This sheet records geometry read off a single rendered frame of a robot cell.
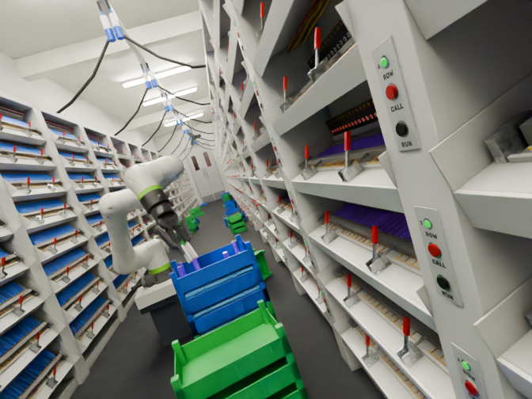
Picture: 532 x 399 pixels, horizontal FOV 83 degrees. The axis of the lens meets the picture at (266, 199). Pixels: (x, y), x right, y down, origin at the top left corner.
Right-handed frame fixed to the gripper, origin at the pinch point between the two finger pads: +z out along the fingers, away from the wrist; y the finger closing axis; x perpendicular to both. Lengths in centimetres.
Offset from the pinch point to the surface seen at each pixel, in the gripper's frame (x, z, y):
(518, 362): 81, 44, 20
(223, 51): 20, -84, -70
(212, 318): -6.2, 24.1, 2.9
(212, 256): -10.9, 3.9, -14.1
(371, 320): 44, 47, -9
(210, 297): -2.0, 17.7, 1.2
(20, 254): -83, -58, 34
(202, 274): 1.8, 9.6, 1.2
